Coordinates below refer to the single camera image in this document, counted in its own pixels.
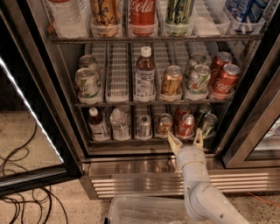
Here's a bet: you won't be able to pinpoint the gold can middle shelf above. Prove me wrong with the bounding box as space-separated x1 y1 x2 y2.
161 65 183 98

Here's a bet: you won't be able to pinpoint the red coke can front middle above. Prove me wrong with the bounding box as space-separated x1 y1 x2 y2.
213 63 240 95

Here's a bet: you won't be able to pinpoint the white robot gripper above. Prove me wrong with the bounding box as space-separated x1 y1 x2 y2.
167 128 206 171

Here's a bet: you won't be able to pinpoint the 7up can rear left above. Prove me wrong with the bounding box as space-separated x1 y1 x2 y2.
79 54 101 86

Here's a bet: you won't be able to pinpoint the gold can bottom shelf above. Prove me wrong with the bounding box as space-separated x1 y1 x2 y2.
157 113 173 136

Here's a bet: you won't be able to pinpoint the stainless steel fridge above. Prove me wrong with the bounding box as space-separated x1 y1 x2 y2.
5 0 280 200

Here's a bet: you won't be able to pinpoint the black floor cables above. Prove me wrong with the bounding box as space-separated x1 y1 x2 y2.
0 122 69 224

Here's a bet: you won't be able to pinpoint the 7up can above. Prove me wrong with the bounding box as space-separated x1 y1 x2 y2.
75 67 99 104
79 54 101 86

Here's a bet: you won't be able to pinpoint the green can front bottom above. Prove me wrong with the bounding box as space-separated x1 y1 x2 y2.
200 114 218 137

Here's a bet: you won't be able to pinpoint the gold can shelf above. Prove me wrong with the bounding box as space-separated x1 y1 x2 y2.
161 65 183 98
157 113 173 136

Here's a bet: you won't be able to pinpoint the orange LaCroix can top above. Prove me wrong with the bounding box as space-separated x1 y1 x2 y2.
89 0 122 38

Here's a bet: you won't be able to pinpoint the clear plastic bin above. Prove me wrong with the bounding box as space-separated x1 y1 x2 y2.
108 195 190 224

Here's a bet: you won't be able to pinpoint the green LaCroix can top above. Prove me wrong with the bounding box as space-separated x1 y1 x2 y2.
164 0 194 36

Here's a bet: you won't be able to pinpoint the white green can rear right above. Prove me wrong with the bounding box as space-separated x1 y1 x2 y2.
185 52 207 78

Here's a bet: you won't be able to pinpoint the brown tea bottle middle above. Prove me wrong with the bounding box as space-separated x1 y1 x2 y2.
135 46 155 102

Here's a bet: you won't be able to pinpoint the empty white shelf tray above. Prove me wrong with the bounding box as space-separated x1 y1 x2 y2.
106 44 130 103

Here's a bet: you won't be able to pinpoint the clear water bottle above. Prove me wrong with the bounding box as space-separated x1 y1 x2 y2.
109 108 130 141
47 0 89 39

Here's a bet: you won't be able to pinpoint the white green can front right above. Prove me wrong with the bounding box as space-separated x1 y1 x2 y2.
186 64 211 95

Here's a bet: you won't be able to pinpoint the orange cable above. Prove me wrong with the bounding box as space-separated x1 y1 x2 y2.
248 192 280 208

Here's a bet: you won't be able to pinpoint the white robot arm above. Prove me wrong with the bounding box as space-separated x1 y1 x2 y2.
168 129 249 224

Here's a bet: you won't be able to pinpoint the red coke can rear bottom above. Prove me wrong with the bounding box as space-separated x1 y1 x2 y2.
174 104 191 123

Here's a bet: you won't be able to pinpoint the clear water bottle top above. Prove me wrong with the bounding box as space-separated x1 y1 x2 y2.
47 0 89 39

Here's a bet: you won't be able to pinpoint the silver can bottom shelf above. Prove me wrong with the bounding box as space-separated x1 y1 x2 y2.
138 115 151 137

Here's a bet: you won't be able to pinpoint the clear water bottle bottom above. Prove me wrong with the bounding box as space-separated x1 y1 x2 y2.
109 108 130 141

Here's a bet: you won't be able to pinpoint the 7up can front left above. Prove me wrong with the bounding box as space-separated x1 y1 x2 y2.
75 67 99 104

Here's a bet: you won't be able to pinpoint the white green can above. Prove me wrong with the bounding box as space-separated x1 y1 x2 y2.
186 64 211 95
185 52 207 78

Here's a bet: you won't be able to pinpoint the red coke can top shelf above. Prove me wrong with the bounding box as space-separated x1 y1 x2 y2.
129 0 156 36

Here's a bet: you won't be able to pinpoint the blue packaged drink top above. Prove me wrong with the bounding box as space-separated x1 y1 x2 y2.
224 0 270 35

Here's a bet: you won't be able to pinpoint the green can rear bottom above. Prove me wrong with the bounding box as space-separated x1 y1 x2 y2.
195 103 212 122

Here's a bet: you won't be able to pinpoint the brown tea bottle bottom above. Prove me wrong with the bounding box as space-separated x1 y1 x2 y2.
88 108 109 141

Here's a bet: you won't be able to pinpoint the open glass fridge door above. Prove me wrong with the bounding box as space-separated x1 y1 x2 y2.
0 6 82 197

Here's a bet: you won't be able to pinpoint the red coke can front bottom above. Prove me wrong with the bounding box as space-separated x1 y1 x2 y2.
177 114 195 137

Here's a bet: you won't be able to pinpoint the red coke can rear middle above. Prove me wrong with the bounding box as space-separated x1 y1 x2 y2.
209 52 233 85

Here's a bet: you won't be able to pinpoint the brown tea bottle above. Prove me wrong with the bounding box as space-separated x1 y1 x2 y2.
88 108 109 141
135 46 155 102

